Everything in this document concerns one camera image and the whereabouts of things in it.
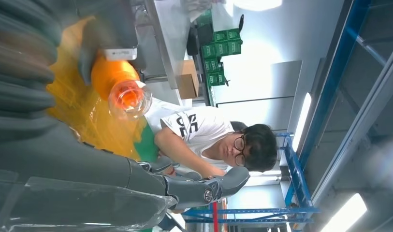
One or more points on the red metal post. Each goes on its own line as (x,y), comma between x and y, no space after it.
(215,217)

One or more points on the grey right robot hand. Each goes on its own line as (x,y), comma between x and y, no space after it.
(71,179)

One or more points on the ceiling light strip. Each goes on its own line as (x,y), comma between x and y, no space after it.
(343,214)
(302,121)

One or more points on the stainless steel table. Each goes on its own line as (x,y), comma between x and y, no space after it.
(170,38)

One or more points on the green crate stack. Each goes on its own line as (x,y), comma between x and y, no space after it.
(220,51)

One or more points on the yellow plastic-wrapped cardboard sheet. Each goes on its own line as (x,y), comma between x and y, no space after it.
(87,128)

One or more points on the plain cardboard box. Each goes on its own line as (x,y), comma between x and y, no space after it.
(188,80)

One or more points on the blue metal shelf rack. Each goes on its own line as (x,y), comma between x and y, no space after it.
(337,64)
(295,179)

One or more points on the black round eyeglasses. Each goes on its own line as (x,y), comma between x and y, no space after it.
(239,150)

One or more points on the person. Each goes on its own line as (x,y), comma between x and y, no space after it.
(202,128)

